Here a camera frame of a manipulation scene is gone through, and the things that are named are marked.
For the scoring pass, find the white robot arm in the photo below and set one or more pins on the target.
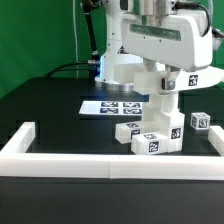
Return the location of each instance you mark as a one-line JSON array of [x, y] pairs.
[[151, 13]]

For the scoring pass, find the white chair back frame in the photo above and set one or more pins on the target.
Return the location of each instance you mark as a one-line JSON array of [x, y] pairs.
[[160, 81]]

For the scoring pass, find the white sheet with tags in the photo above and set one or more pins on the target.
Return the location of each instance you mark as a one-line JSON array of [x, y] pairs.
[[111, 108]]

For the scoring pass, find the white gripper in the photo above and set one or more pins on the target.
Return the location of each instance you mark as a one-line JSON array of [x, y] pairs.
[[178, 42]]

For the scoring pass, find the white chair seat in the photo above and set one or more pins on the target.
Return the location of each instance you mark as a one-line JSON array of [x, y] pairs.
[[163, 110]]

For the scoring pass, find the white U-shaped fence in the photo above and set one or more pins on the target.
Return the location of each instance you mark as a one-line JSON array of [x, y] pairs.
[[15, 160]]

